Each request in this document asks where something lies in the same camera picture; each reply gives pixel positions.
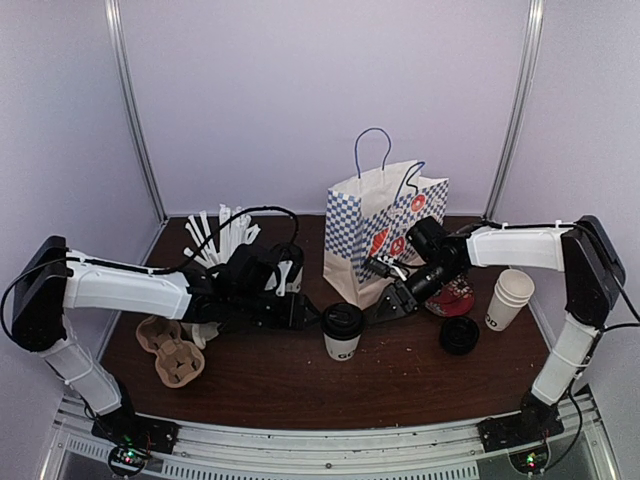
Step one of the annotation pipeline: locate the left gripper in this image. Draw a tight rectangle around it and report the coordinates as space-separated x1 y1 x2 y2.
231 289 322 332

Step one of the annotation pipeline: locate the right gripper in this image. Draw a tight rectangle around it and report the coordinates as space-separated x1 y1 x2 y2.
369 258 463 325

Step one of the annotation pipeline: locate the blue checkered paper bag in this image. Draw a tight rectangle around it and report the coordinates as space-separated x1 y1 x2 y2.
323 151 450 309

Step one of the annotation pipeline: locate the white paper coffee cup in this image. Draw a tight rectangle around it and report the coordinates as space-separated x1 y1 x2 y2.
285 260 304 292

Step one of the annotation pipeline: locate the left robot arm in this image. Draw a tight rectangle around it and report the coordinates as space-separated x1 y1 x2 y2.
1 236 320 444

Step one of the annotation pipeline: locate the red floral plate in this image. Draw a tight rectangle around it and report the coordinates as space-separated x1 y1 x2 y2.
425 276 475 318

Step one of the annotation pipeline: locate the stack of black lids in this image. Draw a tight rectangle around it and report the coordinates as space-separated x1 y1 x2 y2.
439 316 480 356

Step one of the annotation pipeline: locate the paper cup holding straws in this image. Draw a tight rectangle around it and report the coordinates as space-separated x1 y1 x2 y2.
183 210 261 268

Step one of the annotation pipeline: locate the cream ceramic mug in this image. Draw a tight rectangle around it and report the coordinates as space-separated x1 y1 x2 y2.
182 322 219 350

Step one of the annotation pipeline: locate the stack of paper cups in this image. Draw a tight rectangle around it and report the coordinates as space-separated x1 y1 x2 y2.
485 269 535 331

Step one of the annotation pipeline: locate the cardboard cup carrier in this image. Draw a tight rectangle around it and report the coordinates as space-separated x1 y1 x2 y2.
136 316 205 389

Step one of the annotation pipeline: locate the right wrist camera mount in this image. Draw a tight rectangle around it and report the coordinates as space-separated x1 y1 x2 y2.
364 255 408 281

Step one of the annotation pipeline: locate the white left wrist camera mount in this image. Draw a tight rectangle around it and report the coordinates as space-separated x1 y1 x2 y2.
269 260 293 297

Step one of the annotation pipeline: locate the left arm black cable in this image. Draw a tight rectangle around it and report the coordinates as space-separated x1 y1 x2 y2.
0 204 300 341

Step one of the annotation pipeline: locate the aluminium front rail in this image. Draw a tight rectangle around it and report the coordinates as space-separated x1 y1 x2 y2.
39 394 621 480

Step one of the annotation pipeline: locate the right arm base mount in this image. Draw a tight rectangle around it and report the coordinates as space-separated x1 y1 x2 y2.
476 412 565 453

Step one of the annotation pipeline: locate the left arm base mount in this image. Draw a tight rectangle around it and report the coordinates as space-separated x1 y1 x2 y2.
91 414 180 454

